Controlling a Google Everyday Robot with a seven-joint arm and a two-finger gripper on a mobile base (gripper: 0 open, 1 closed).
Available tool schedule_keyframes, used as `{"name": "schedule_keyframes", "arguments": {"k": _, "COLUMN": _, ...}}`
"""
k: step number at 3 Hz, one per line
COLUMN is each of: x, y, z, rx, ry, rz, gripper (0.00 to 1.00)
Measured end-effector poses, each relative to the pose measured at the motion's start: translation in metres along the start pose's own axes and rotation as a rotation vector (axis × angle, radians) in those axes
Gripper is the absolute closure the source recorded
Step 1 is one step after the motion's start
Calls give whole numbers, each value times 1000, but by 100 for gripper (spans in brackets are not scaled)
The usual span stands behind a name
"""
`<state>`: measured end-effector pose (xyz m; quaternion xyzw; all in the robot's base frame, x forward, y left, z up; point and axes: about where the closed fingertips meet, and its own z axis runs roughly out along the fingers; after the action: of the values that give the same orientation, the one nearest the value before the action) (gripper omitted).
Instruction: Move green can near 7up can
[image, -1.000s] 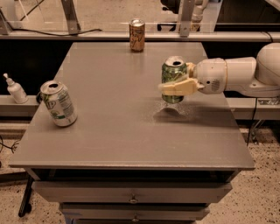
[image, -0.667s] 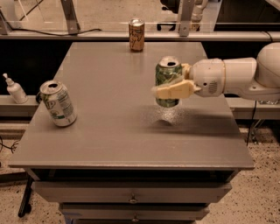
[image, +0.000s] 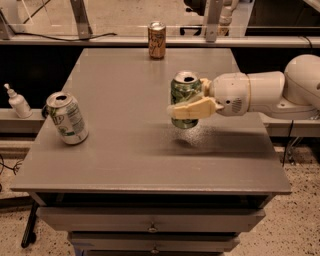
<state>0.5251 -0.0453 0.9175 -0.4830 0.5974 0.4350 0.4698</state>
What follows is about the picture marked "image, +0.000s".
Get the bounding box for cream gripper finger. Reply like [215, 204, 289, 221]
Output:
[167, 97, 223, 120]
[200, 78, 212, 96]

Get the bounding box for white pump lotion bottle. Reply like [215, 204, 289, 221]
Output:
[4, 83, 33, 119]

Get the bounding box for green soda can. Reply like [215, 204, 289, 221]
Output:
[171, 70, 202, 129]

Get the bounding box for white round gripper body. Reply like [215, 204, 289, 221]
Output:
[209, 72, 250, 116]

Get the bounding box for metal bracket post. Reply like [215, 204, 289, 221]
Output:
[205, 0, 223, 42]
[70, 0, 93, 40]

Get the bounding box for gold brown soda can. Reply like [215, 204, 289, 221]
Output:
[148, 21, 166, 59]

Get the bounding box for metal bracket post right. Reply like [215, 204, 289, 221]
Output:
[205, 0, 223, 42]

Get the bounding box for lower grey drawer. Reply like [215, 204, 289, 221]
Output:
[68, 232, 240, 253]

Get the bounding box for grey drawer cabinet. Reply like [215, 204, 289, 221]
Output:
[13, 48, 290, 256]

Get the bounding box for white green 7up can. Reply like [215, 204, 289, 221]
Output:
[46, 91, 88, 145]

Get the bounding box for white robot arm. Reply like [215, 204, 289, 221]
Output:
[167, 54, 320, 120]

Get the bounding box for grey drawer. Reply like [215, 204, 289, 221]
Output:
[68, 232, 240, 253]
[37, 207, 265, 233]

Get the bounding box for metal bracket post left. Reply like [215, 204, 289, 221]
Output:
[70, 0, 93, 40]

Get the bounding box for upper grey drawer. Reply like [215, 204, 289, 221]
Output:
[37, 207, 265, 233]

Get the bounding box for black table leg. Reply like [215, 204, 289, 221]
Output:
[21, 202, 39, 248]

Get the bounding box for black cable on ledge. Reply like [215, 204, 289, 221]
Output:
[13, 31, 118, 42]

